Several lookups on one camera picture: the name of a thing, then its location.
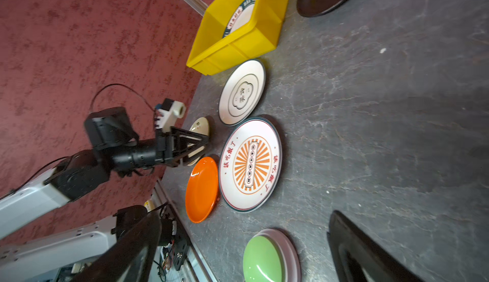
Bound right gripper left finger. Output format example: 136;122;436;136
73;213;161;281

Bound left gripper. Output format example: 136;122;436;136
108;126;210;177

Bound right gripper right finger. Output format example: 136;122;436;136
327;210;421;281

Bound white plate orange sunburst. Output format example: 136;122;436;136
219;116;283;213

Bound white plate flower outline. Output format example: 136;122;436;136
218;59;266;126

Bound white plate green lettered rim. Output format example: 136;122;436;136
222;0;256;38

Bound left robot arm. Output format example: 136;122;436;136
1;125;209;281

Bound yellow plastic bin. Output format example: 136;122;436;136
187;0;289;75

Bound cream beige plate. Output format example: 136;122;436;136
186;116;211;167

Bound green push button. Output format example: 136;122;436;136
243;229;302;282

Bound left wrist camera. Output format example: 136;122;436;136
154;98;186;133

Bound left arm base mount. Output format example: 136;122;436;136
159;222;191;271

